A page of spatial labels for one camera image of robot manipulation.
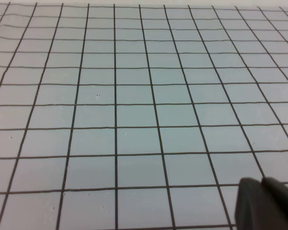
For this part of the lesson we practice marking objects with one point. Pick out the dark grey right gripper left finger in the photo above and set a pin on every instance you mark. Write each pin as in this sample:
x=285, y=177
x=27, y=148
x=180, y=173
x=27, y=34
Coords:
x=250, y=206

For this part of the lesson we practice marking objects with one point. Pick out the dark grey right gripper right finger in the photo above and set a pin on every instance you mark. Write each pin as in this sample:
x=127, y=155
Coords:
x=284, y=203

